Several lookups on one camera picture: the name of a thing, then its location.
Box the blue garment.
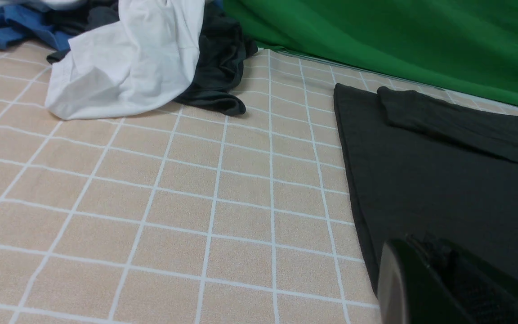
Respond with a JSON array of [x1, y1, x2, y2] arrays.
[[0, 4, 71, 50]]

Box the green backdrop cloth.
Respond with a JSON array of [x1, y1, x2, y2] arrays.
[[223, 0, 518, 105]]

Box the gray long-sleeved shirt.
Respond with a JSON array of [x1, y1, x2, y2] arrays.
[[333, 84, 518, 291]]

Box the white shirt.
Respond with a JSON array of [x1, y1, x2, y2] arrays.
[[0, 0, 205, 120]]

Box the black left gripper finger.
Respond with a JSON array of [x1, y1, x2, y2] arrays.
[[377, 234, 518, 324]]

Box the dark gray crumpled garment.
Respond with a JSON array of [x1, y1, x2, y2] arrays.
[[45, 0, 258, 120]]

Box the beige checkered tablecloth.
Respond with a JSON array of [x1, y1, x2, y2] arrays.
[[0, 40, 518, 324]]

